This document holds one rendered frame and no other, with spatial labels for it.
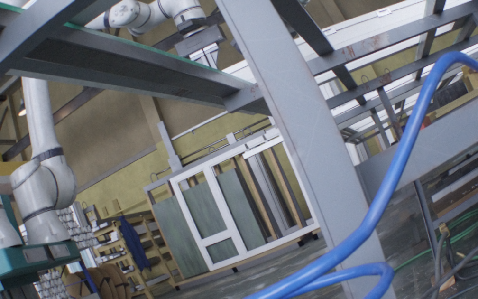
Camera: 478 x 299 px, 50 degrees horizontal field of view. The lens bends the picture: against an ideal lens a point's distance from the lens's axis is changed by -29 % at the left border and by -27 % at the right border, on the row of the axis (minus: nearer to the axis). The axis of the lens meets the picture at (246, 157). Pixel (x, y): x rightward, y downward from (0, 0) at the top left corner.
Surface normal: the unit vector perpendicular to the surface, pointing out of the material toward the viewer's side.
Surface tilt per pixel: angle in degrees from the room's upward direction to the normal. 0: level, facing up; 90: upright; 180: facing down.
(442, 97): 92
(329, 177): 90
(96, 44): 90
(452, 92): 92
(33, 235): 68
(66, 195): 129
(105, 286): 80
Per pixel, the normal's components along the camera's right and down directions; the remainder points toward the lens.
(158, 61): 0.89, -0.41
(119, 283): -0.67, -0.05
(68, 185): 0.95, -0.10
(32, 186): 0.51, -0.29
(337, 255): 0.15, -0.36
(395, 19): -0.22, 0.01
